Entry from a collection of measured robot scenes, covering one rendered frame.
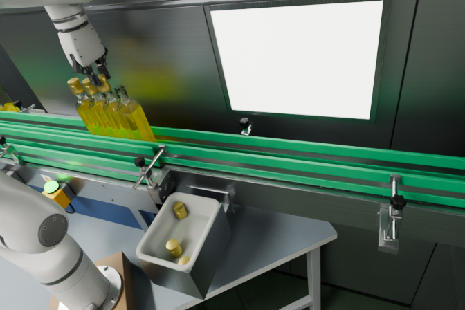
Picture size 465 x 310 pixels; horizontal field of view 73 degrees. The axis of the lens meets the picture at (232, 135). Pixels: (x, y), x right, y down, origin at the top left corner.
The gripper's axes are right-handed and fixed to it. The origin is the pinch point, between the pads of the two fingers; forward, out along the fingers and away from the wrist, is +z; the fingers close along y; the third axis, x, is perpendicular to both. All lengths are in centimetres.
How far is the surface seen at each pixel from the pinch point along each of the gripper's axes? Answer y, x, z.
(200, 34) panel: -12.2, 29.9, -6.8
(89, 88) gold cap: 1.3, -5.0, 3.7
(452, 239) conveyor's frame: 5, 96, 40
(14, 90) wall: -101, -243, 82
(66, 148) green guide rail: 6.5, -26.6, 27.1
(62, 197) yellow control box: 20.0, -22.5, 37.9
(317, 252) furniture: -3, 62, 74
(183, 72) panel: -12.2, 20.6, 5.0
